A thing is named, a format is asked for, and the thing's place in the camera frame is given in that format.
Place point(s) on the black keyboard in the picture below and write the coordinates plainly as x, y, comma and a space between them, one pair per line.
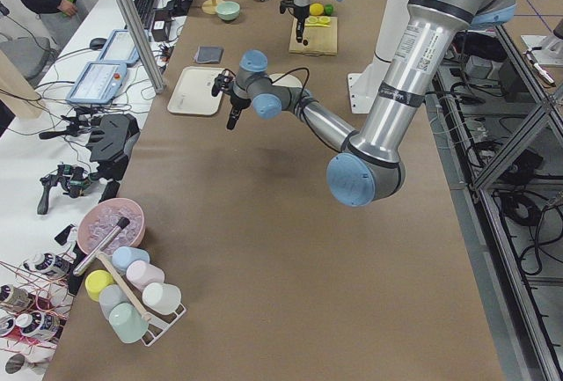
145, 10

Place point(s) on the black controller stand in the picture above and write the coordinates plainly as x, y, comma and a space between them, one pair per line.
111, 144

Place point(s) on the blue teach pendant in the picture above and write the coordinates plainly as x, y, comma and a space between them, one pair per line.
119, 47
98, 83

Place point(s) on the yellow cup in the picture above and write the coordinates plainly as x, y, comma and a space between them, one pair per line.
96, 281

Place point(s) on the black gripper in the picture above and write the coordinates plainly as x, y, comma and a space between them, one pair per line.
300, 15
238, 102

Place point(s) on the mint cup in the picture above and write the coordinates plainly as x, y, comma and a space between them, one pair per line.
127, 323

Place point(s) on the mint green bowl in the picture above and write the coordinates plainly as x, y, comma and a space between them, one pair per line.
228, 11

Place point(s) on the grey cup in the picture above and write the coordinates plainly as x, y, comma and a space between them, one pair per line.
111, 296

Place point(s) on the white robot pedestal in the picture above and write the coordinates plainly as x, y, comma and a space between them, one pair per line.
363, 87

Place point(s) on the pastel cup rack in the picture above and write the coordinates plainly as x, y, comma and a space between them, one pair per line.
158, 326

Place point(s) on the blue cup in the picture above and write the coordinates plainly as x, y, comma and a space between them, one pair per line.
124, 256

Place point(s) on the aluminium frame post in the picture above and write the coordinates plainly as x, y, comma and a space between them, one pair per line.
142, 45

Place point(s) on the green lime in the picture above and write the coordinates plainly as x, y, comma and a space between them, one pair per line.
328, 10

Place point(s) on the metal tongs in bowl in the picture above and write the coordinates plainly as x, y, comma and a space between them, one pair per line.
80, 268

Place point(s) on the white cup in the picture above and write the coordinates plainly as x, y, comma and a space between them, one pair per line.
164, 298

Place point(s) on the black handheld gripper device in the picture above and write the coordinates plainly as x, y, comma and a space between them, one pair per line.
73, 179

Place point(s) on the grey folded cloth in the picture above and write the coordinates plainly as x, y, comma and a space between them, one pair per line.
208, 54

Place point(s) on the computer mouse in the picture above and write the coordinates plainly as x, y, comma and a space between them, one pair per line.
97, 43

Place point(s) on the beige round plate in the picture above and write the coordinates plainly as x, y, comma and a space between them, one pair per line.
285, 80

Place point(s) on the pink cup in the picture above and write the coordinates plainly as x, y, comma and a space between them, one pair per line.
141, 273

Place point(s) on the yellow lemon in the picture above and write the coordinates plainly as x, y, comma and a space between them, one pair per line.
317, 9

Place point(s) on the white rabbit tray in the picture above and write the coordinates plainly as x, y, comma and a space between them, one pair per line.
192, 94

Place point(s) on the wooden cutting board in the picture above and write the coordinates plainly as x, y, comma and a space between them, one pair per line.
321, 41

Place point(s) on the pink bowl with ice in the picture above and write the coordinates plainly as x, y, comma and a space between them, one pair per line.
104, 217

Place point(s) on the bottle rack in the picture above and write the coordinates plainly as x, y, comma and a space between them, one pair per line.
35, 302

